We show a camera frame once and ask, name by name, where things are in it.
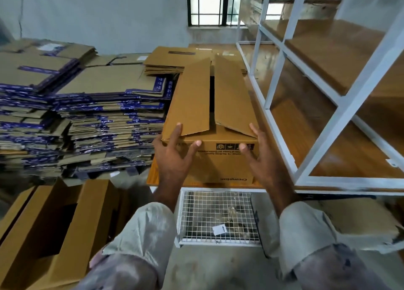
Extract thin wall cable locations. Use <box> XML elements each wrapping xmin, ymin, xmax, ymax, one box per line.
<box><xmin>18</xmin><ymin>0</ymin><xmax>25</xmax><ymax>40</ymax></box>

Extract white metal shelf rack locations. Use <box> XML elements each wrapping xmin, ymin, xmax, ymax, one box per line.
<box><xmin>237</xmin><ymin>0</ymin><xmax>404</xmax><ymax>193</ymax></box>

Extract person's left hand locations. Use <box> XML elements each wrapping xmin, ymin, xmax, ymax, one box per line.
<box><xmin>151</xmin><ymin>122</ymin><xmax>203</xmax><ymax>193</ymax></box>

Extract white paper tag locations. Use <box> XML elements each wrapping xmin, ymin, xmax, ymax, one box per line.
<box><xmin>212</xmin><ymin>223</ymin><xmax>229</xmax><ymax>237</ymax></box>

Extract person's light grey shirt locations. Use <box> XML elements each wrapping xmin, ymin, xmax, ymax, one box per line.
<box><xmin>76</xmin><ymin>201</ymin><xmax>404</xmax><ymax>290</ymax></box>

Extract assembled boxes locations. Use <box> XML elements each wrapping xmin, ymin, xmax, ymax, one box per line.
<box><xmin>0</xmin><ymin>178</ymin><xmax>130</xmax><ymax>290</ymax></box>

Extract person's left forearm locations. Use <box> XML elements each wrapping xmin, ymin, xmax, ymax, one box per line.
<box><xmin>150</xmin><ymin>182</ymin><xmax>184</xmax><ymax>213</ymax></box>

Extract white wire mesh cage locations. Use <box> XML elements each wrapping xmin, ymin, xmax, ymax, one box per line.
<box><xmin>175</xmin><ymin>188</ymin><xmax>263</xmax><ymax>246</ymax></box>

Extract wooden table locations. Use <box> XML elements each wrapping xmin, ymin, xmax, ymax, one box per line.
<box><xmin>146</xmin><ymin>43</ymin><xmax>404</xmax><ymax>250</ymax></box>

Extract person's right forearm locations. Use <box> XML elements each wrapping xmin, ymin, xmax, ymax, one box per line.
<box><xmin>268</xmin><ymin>179</ymin><xmax>304</xmax><ymax>217</ymax></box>

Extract person's right hand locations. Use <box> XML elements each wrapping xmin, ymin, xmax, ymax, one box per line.
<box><xmin>239</xmin><ymin>122</ymin><xmax>292</xmax><ymax>193</ymax></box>

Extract crumpled tape scraps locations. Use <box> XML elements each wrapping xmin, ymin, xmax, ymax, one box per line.
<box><xmin>202</xmin><ymin>201</ymin><xmax>250</xmax><ymax>227</ymax></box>

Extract black framed window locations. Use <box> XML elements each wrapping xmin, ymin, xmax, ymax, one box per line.
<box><xmin>187</xmin><ymin>0</ymin><xmax>310</xmax><ymax>27</ymax></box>

